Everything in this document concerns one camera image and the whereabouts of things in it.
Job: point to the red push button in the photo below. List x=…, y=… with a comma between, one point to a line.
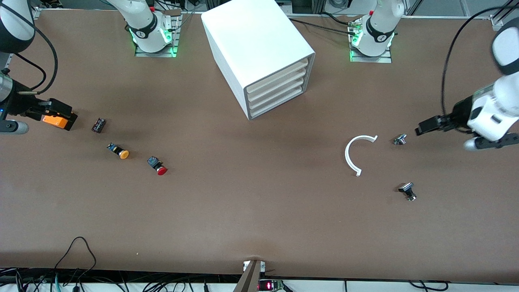
x=161, y=170

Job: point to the orange box with black base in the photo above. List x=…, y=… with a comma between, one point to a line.
x=56, y=121

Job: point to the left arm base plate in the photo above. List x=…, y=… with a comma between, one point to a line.
x=385, y=59

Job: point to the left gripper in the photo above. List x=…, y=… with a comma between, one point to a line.
x=459, y=114

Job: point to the small black contact module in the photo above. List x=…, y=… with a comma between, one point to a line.
x=98, y=125

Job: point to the white curved plastic arc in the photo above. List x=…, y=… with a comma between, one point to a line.
x=347, y=154

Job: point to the orange push button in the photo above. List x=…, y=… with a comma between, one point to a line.
x=123, y=153

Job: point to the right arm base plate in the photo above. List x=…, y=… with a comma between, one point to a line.
x=172, y=44

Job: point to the device with red display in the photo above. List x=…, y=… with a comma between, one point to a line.
x=268, y=286

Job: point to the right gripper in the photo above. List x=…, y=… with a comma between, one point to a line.
x=19, y=102

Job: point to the black and silver switch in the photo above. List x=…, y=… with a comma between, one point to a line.
x=406, y=188

